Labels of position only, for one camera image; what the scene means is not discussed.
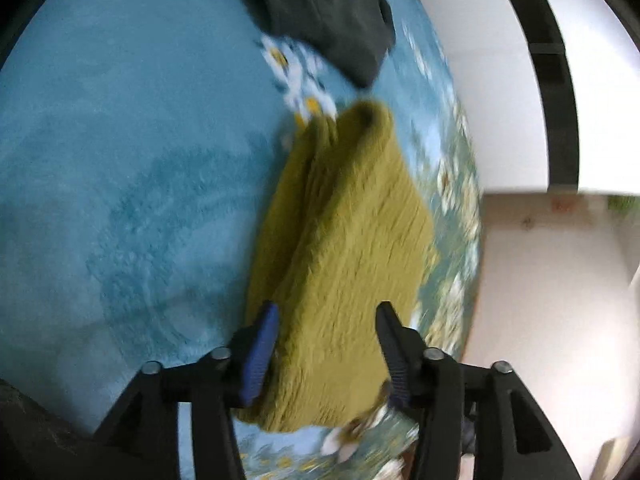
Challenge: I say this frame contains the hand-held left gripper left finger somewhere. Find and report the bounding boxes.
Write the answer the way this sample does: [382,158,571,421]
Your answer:
[94,301,280,480]

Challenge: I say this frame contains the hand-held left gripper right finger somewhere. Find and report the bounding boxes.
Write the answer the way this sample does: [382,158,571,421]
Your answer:
[375,302,583,480]

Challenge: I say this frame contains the olive green knit sweater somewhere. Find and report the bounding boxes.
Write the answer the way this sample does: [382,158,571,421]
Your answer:
[234,100,436,433]

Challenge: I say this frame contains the blue floral blanket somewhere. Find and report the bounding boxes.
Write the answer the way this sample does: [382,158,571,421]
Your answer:
[0,0,485,480]

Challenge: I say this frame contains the white cabinet with black trim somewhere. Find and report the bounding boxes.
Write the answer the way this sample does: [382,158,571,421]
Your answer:
[407,0,640,196]

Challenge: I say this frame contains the dark grey garment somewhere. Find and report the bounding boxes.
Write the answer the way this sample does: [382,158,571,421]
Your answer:
[200,0,397,88]

